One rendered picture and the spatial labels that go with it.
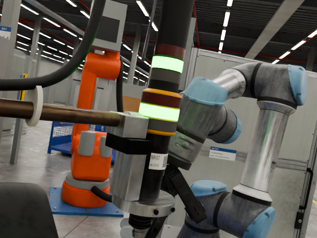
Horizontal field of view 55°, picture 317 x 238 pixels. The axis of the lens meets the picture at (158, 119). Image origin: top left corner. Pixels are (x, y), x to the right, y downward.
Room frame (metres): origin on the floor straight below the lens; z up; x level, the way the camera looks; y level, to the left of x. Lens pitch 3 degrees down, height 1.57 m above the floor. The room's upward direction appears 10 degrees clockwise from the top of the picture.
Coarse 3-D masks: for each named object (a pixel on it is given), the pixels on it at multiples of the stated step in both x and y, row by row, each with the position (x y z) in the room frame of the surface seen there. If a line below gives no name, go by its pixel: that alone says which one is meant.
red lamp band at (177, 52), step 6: (156, 48) 0.32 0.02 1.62; (162, 48) 0.32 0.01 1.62; (168, 48) 0.31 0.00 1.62; (174, 48) 0.31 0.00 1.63; (180, 48) 0.32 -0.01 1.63; (156, 54) 0.32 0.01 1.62; (162, 54) 0.32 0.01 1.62; (168, 54) 0.31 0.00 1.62; (174, 54) 0.31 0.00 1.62; (180, 54) 0.32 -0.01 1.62
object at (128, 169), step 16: (112, 128) 0.30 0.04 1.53; (128, 128) 0.29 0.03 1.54; (144, 128) 0.30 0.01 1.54; (112, 144) 0.30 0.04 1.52; (128, 144) 0.28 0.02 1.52; (144, 144) 0.30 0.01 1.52; (128, 160) 0.30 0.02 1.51; (144, 160) 0.30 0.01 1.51; (112, 176) 0.31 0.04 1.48; (128, 176) 0.29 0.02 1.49; (112, 192) 0.31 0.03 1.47; (128, 192) 0.30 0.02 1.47; (160, 192) 0.35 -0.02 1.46; (128, 208) 0.30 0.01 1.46; (144, 208) 0.30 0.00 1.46; (160, 208) 0.30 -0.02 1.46
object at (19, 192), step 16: (0, 192) 0.37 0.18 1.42; (16, 192) 0.39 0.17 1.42; (32, 192) 0.41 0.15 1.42; (0, 208) 0.36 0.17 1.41; (16, 208) 0.37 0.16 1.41; (32, 208) 0.39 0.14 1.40; (48, 208) 0.41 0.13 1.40; (0, 224) 0.34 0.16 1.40; (16, 224) 0.35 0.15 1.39; (32, 224) 0.37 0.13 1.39; (48, 224) 0.38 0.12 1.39
